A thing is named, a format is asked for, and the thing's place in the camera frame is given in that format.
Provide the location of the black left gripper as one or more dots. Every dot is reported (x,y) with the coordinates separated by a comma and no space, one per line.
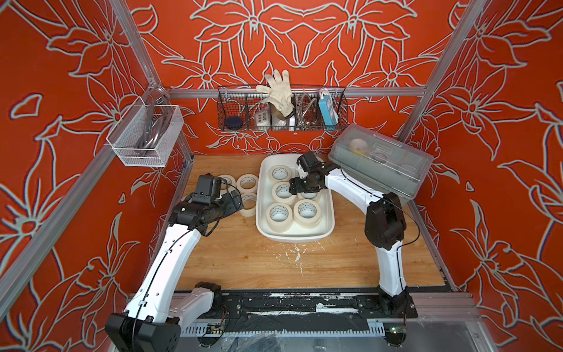
(230,205)

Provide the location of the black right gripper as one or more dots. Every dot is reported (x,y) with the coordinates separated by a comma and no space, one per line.
(295,185)

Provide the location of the beige masking tape roll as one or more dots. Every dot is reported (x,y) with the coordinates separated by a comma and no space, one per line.
(307,213)
(249,203)
(313,196)
(280,173)
(228,179)
(247,184)
(281,193)
(279,217)

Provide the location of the white plastic storage tray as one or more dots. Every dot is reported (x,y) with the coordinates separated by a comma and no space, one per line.
(296,234)

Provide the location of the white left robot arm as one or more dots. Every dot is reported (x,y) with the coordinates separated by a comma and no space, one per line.
(151,321)

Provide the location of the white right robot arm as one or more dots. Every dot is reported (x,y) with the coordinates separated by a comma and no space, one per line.
(384,227)

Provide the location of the blue white box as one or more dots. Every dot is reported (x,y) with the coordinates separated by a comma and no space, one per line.
(326,106)

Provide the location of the translucent lidded storage box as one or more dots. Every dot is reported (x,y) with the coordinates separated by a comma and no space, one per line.
(381,162)

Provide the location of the white power adapter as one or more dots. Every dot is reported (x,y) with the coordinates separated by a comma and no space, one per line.
(262,118)

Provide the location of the dark blue round object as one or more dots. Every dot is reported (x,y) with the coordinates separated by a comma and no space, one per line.
(233,123)

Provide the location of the white work glove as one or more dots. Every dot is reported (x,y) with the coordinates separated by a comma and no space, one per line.
(279,92)

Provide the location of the white mesh wall basket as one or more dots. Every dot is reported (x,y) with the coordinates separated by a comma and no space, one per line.
(147,135)

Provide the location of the black wire wall basket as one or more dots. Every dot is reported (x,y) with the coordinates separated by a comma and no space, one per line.
(314,108)

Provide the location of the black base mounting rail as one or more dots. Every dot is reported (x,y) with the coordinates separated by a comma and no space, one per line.
(366,302)

